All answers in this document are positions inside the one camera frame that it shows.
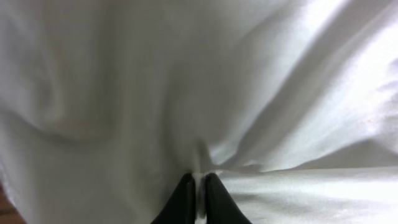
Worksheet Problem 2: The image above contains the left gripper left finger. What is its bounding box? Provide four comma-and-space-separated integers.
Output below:
151, 174, 196, 224

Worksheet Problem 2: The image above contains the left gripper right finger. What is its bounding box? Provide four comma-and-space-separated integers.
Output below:
205, 173, 251, 224

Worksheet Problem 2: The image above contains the white t-shirt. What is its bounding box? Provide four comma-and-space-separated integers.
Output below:
1, 0, 397, 223

